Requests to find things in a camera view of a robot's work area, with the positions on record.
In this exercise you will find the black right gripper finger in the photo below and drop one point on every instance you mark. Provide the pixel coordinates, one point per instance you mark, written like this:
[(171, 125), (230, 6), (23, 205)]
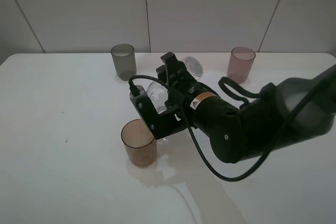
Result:
[(160, 125), (171, 62)]

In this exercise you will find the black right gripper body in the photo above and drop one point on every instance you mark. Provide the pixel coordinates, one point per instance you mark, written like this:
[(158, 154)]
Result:
[(189, 103)]

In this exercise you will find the clear plastic water bottle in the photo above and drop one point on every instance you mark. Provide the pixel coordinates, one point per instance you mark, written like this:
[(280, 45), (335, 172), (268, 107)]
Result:
[(158, 94)]

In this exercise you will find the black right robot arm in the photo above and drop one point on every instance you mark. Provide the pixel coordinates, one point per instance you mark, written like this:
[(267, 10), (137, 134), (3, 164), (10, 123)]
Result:
[(280, 115)]

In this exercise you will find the brown translucent plastic cup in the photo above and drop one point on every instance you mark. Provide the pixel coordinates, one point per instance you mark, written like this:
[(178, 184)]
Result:
[(139, 143)]

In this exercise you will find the grey translucent plastic cup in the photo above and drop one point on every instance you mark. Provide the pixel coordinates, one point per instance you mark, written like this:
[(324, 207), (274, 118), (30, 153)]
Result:
[(123, 57)]

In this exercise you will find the pink translucent plastic cup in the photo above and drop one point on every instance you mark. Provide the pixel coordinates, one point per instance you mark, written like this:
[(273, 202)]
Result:
[(240, 63)]

